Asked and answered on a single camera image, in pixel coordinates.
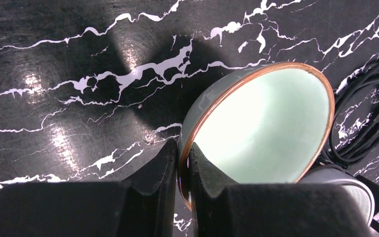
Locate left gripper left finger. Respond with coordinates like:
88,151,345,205
0,139,177,237

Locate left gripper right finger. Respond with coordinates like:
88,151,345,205
189,144,371,237

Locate pale green ceramic bowl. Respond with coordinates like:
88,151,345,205
177,62,335,208

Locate coiled black cable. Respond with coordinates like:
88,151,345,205
320,59,379,169

